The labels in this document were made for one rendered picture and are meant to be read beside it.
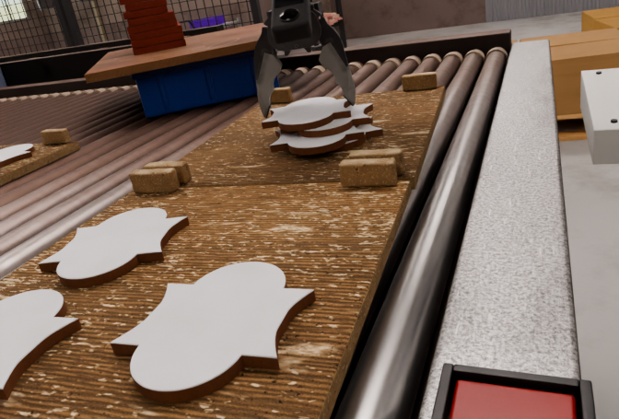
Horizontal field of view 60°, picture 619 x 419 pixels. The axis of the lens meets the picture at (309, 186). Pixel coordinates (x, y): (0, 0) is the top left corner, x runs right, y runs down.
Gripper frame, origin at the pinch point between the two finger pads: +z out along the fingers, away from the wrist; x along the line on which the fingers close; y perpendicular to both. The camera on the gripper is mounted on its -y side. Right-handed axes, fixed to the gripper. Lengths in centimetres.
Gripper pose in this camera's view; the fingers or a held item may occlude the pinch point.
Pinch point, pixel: (308, 110)
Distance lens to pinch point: 75.8
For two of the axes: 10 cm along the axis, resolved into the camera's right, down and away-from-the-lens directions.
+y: 1.0, -3.8, 9.2
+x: -9.8, 1.2, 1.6
